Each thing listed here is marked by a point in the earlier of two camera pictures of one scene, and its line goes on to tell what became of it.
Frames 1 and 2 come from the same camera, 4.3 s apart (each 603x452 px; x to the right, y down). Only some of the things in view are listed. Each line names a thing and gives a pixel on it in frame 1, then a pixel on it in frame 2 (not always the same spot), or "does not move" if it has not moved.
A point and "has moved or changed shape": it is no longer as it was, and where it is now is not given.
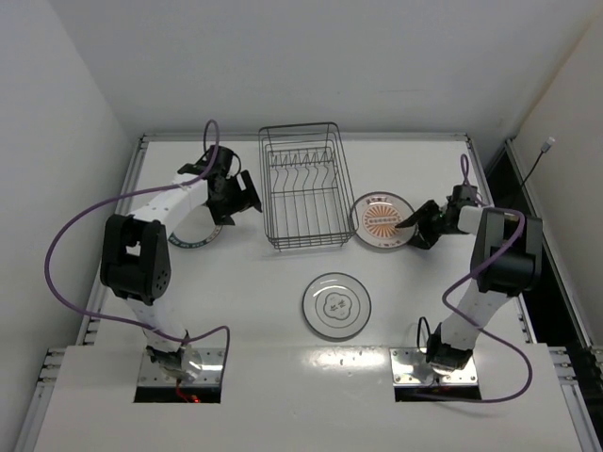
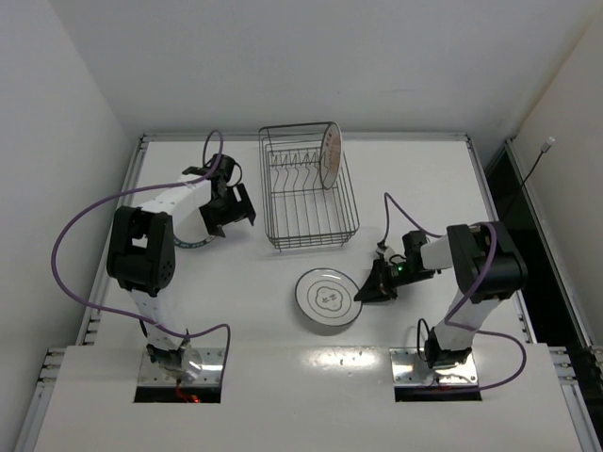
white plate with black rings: x=336 y=305 has moved or changed shape
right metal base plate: x=409 y=368 does not move
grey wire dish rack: x=308 y=199 does not move
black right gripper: x=430 y=223 to x=384 y=278
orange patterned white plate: x=374 y=217 to x=331 y=156
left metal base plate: x=208 y=374 does not move
